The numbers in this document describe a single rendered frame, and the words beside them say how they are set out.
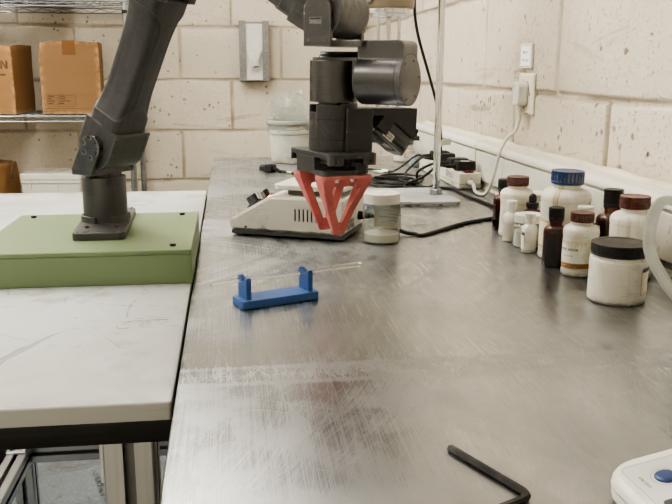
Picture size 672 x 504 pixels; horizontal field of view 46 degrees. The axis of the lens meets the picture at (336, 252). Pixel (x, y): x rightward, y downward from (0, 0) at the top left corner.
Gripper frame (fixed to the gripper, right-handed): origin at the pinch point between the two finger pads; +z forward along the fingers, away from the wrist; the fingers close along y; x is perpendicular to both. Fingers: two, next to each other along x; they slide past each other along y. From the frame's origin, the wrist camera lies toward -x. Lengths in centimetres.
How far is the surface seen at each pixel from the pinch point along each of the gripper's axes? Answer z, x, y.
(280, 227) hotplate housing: 6.7, -8.6, 32.8
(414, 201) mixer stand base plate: 7, -46, 49
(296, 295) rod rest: 7.8, 5.5, -1.7
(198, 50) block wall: -27, -77, 264
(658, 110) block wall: -14, -54, -2
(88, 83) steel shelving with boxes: -13, -25, 246
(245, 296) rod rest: 7.4, 11.7, -0.9
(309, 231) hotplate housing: 7.0, -12.1, 29.2
